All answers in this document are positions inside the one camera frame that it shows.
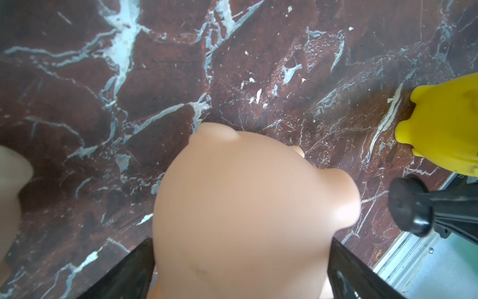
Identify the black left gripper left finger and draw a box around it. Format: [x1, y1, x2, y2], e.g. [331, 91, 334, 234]
[78, 238, 155, 299]

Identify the dark pink piggy bank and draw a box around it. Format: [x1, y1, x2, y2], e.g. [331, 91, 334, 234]
[148, 123, 361, 299]

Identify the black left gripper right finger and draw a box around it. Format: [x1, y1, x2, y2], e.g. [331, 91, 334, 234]
[327, 238, 404, 299]

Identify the aluminium front rail frame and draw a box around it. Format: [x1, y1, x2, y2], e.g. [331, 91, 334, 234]
[373, 174, 478, 299]

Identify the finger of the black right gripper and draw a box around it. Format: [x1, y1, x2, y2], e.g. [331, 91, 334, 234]
[428, 183, 478, 245]

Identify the yellow piggy bank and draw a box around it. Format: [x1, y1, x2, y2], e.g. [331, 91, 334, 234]
[395, 73, 478, 178]

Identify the light pink piggy bank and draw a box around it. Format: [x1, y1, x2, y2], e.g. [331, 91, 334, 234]
[1, 146, 34, 284]

